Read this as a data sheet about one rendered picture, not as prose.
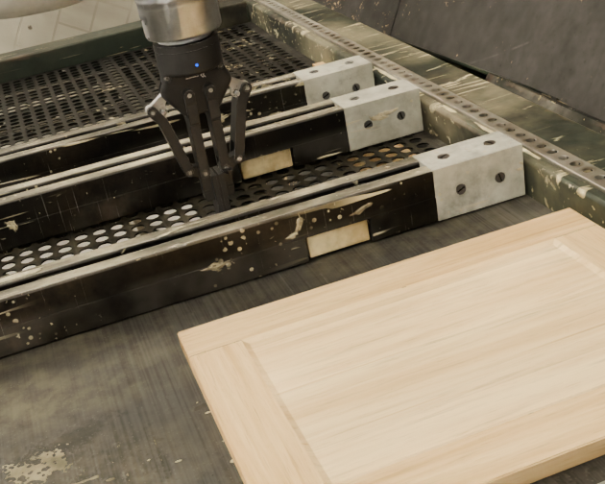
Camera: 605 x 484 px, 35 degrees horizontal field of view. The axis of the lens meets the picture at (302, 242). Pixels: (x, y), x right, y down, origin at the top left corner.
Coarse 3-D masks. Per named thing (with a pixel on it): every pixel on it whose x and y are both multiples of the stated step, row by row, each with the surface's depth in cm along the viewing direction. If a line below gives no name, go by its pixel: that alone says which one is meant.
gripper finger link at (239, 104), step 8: (240, 88) 113; (248, 88) 112; (232, 96) 114; (240, 96) 112; (248, 96) 113; (232, 104) 114; (240, 104) 113; (232, 112) 115; (240, 112) 113; (232, 120) 115; (240, 120) 114; (232, 128) 115; (240, 128) 114; (232, 136) 115; (240, 136) 114; (232, 144) 117; (240, 144) 115; (240, 152) 115; (240, 160) 115
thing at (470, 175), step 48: (480, 144) 122; (336, 192) 116; (384, 192) 117; (432, 192) 119; (480, 192) 121; (144, 240) 113; (192, 240) 111; (240, 240) 113; (288, 240) 115; (0, 288) 109; (48, 288) 107; (96, 288) 109; (144, 288) 111; (192, 288) 113; (0, 336) 107; (48, 336) 109
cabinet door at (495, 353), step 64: (448, 256) 109; (512, 256) 107; (576, 256) 104; (256, 320) 103; (320, 320) 101; (384, 320) 99; (448, 320) 97; (512, 320) 95; (576, 320) 94; (256, 384) 92; (320, 384) 91; (384, 384) 89; (448, 384) 88; (512, 384) 86; (576, 384) 85; (256, 448) 83; (320, 448) 82; (384, 448) 81; (448, 448) 79; (512, 448) 78; (576, 448) 77
